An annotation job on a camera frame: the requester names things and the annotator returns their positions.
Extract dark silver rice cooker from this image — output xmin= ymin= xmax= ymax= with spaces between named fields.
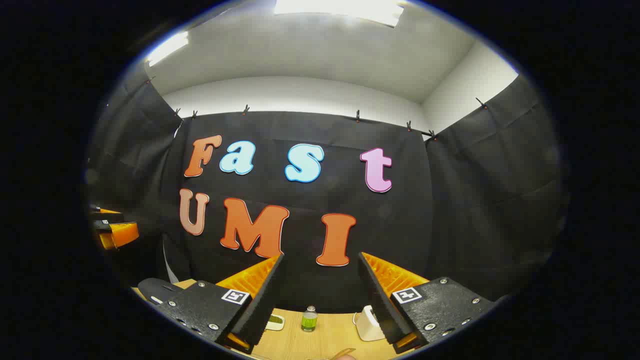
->
xmin=137 ymin=277 xmax=184 ymax=306

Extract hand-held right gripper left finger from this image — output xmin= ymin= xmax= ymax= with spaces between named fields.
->
xmin=156 ymin=253 xmax=286 ymax=355

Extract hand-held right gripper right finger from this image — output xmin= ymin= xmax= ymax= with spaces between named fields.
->
xmin=357 ymin=251 xmax=497 ymax=355

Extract green label plastic bottle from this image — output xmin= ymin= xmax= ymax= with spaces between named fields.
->
xmin=300 ymin=305 xmax=319 ymax=333

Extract white toaster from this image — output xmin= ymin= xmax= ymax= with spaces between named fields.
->
xmin=354 ymin=304 xmax=387 ymax=342

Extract ceiling light panel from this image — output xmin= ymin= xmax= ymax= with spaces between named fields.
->
xmin=146 ymin=30 xmax=190 ymax=68

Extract black backdrop cloth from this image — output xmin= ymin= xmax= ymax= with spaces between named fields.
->
xmin=86 ymin=65 xmax=568 ymax=313

